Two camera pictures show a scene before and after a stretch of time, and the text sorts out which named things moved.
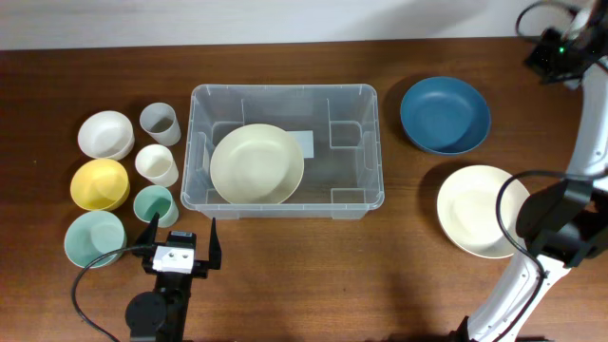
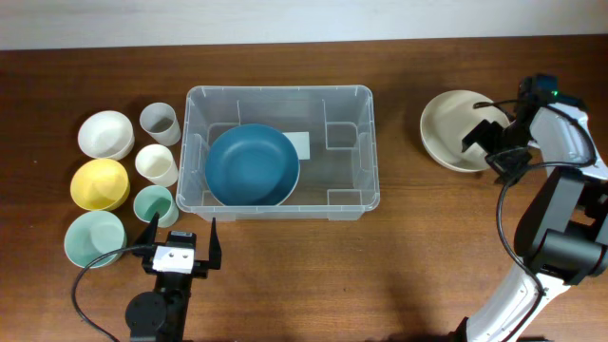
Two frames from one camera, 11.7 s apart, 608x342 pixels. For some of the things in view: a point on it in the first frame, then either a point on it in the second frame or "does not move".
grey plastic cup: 159,120 does not move
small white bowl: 106,136 does not move
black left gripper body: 200,270 to 199,269
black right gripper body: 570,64 to 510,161
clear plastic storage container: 283,151 does not move
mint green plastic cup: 156,199 does not move
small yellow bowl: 100,185 does not move
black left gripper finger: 149,237 does not move
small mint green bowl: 92,234 does not move
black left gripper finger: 215,248 does not move
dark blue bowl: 446,115 to 252,165
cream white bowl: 467,211 to 447,118
